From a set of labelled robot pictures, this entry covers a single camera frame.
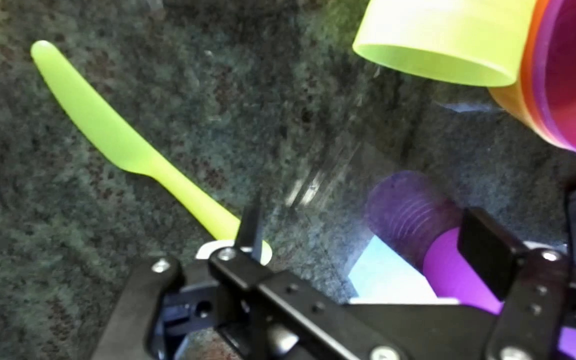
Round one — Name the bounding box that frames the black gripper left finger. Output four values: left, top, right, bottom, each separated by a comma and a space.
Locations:
89, 193, 403, 360

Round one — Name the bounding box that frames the yellow plastic bowl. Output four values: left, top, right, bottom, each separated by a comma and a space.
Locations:
488, 82, 556, 147

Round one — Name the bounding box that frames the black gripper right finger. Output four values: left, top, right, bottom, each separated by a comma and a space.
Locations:
456, 206, 576, 360

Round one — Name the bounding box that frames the yellow-green plastic knife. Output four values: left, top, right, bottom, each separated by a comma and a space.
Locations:
27, 39, 273, 267

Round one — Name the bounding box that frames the purple plastic cup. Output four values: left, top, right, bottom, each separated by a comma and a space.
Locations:
363, 168, 576, 360

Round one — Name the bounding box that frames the orange plastic bowl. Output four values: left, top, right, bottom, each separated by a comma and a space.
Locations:
515, 0, 573, 155

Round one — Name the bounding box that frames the yellow-green plastic cup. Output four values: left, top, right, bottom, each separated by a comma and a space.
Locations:
352, 0, 537, 89

